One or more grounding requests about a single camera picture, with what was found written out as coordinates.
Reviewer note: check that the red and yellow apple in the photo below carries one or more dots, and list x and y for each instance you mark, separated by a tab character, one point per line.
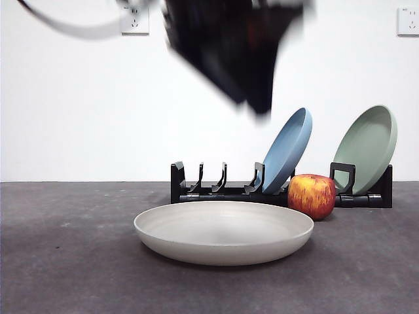
312	198

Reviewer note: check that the white wall socket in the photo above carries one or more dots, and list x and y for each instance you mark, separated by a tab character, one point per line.
408	21
137	23

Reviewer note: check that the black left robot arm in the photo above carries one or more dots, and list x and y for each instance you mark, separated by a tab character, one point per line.
281	4

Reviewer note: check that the black plate rack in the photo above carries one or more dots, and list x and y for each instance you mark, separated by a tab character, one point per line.
183	197

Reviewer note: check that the pale yellow round plate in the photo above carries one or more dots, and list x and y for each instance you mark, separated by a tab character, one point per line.
222	229

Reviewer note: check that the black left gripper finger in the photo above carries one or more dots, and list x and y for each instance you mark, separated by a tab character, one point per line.
212	52

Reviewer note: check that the green round plate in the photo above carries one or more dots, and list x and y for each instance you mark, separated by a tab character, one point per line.
363	147

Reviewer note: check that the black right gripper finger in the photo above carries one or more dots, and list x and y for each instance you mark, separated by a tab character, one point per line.
265	65

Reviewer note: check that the blue round plate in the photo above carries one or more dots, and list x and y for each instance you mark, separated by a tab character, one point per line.
288	150

